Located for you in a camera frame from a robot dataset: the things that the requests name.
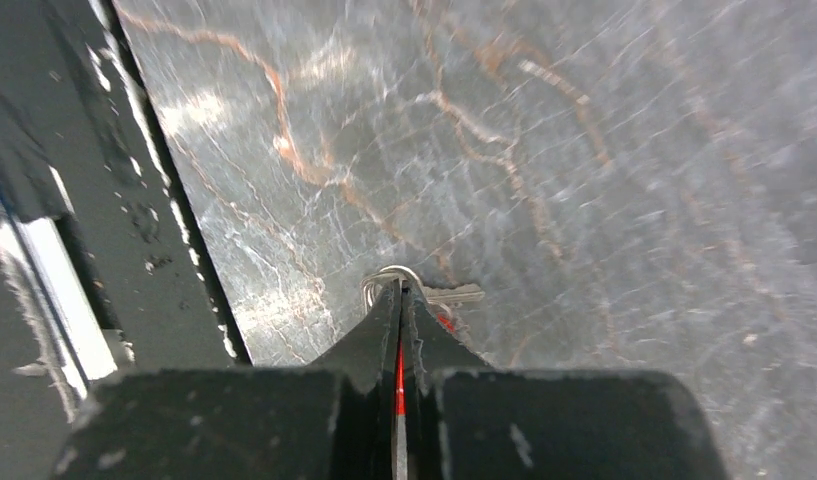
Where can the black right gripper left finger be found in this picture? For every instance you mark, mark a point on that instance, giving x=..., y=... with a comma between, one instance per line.
x=331, y=419

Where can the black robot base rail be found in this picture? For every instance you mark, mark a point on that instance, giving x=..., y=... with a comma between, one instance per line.
x=97, y=236

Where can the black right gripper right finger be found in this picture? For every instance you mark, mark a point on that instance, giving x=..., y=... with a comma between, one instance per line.
x=490, y=423

